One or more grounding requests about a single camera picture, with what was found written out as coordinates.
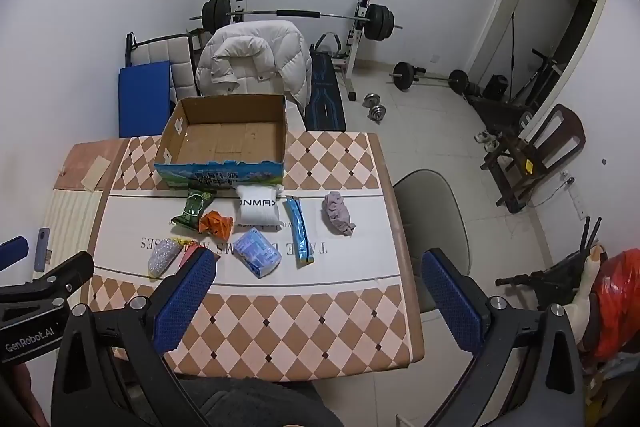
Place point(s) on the pair of white shoes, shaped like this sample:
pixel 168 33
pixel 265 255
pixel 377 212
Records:
pixel 486 141

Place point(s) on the grey purple cloth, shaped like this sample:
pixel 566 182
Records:
pixel 337 212

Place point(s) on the short barbell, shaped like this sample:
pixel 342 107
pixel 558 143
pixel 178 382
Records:
pixel 430 79

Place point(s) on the cream quilted cushion panel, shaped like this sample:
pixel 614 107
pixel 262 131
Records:
pixel 165 52

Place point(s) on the tan paper piece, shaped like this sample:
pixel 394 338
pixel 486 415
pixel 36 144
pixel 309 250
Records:
pixel 96 174

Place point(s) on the cardboard box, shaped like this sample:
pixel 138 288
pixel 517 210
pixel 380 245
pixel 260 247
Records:
pixel 225 142

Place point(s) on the long blue stick packet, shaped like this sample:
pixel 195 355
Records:
pixel 299 227

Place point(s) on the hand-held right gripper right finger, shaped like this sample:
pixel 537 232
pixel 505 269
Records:
pixel 452 304

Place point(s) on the white pillow packet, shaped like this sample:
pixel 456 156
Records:
pixel 257 209

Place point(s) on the orange snack packet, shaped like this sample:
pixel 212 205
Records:
pixel 216 224

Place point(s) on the cream striped cloth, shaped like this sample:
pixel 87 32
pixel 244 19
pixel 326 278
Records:
pixel 70 227

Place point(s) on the dark printed bench pad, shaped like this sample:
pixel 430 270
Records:
pixel 325 97

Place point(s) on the silver glitter bag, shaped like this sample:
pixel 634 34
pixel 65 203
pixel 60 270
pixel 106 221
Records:
pixel 162 258

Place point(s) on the red plastic bag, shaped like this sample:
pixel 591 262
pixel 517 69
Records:
pixel 617 302

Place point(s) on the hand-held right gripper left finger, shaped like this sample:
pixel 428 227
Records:
pixel 184 302

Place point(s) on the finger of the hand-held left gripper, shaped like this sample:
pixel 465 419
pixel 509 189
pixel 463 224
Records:
pixel 65 272
pixel 12 249

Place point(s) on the long barbell with black plates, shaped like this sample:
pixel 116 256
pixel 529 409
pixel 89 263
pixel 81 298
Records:
pixel 295 13

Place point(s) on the blue folded exercise mat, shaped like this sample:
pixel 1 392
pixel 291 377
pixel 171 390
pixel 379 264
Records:
pixel 145 99

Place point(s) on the red packet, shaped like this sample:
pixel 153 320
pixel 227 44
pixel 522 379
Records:
pixel 189 253

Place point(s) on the green snack packet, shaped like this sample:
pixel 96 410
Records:
pixel 192 209

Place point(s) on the white puffer jacket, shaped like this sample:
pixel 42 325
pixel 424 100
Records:
pixel 255 57

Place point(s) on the brown mat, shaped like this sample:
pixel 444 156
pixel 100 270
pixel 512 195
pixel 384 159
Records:
pixel 75 162

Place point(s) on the checkered printed tablecloth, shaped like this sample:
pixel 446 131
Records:
pixel 300 307

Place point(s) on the small grey device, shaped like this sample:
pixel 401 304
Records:
pixel 41 249

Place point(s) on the grey plastic chair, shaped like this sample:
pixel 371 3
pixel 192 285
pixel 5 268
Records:
pixel 435 217

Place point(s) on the person's dark trousers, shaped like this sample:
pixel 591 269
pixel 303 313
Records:
pixel 265 404

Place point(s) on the black exercise machine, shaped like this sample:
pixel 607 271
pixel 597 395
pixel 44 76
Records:
pixel 542 77

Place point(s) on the white door frame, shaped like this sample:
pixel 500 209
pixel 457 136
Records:
pixel 500 7

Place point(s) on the dark wooden chair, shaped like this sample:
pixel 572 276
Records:
pixel 530 157

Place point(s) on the black bar frame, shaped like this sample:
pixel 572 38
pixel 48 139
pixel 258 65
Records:
pixel 131 44

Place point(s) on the black router antennas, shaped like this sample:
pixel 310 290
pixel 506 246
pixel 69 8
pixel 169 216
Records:
pixel 590 232

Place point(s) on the blue plastic bag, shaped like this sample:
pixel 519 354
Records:
pixel 256 253

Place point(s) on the black speaker box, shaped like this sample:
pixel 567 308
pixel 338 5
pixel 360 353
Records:
pixel 495 87

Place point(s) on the white weight rack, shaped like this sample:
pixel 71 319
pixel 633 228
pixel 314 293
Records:
pixel 357 42

